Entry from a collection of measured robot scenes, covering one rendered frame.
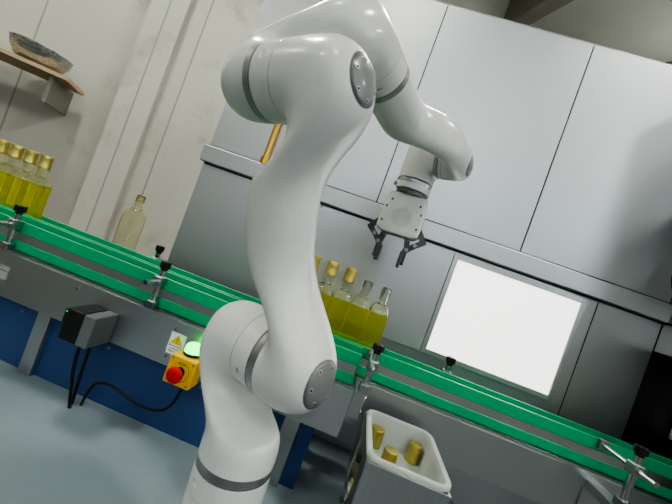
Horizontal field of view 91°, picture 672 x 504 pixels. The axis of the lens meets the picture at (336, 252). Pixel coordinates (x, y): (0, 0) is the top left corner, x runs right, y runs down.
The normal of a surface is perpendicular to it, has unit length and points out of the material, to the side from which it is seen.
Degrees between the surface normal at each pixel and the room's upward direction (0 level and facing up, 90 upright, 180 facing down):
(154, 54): 90
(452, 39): 90
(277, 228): 103
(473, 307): 90
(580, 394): 90
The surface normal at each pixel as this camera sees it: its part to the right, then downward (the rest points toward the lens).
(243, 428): 0.41, -0.78
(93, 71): 0.36, 0.13
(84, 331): -0.09, -0.04
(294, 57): -0.55, -0.09
